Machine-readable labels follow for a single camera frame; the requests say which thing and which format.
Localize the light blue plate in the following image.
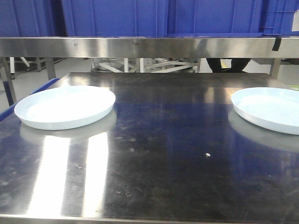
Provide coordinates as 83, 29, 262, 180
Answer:
231, 87, 299, 135
14, 85, 116, 130

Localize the steel shelf leg right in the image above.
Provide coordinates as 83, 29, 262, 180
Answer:
269, 58, 282, 79

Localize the steel shelf leg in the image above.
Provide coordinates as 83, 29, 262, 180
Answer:
0, 57, 17, 106
269, 58, 282, 79

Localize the steel shelf leg left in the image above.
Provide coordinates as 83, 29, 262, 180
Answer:
0, 57, 17, 106

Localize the person in black trousers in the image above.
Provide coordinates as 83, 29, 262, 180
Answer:
205, 57, 251, 73

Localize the right blue plastic crate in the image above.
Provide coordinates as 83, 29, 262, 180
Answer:
166, 0, 263, 37

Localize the blue plastic crate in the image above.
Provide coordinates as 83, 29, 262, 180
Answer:
166, 0, 263, 37
0, 0, 59, 37
62, 0, 169, 38

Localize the middle blue plastic crate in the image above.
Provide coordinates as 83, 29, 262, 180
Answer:
62, 0, 169, 38

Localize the black tape strip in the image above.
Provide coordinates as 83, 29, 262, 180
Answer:
272, 37, 282, 51

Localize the blue table edge guard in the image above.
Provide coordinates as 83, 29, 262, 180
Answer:
0, 77, 60, 122

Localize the far right blue crate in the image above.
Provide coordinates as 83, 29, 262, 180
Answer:
260, 0, 299, 36

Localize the left blue plastic crate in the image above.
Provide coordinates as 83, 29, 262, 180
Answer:
0, 0, 59, 37

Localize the white label on crate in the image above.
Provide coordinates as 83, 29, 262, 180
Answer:
292, 10, 299, 32

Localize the white metal frame background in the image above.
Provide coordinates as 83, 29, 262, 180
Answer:
91, 58, 201, 73

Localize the stainless steel shelf rail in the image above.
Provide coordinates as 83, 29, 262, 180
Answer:
0, 37, 299, 58

